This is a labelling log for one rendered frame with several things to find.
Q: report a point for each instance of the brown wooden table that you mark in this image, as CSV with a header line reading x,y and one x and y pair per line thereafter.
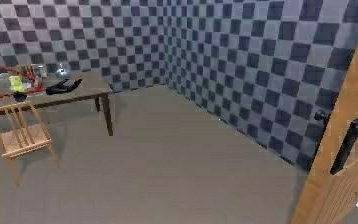
x,y
90,87

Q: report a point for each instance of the silver round kettle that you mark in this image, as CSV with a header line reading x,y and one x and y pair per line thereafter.
x,y
62,70

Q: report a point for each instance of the black door knob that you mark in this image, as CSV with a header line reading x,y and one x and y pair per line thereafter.
x,y
320,116

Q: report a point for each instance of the yellow-green bottle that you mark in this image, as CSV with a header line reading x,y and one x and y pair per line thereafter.
x,y
16,83

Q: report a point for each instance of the brown wooden room door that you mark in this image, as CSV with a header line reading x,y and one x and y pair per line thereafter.
x,y
345,140

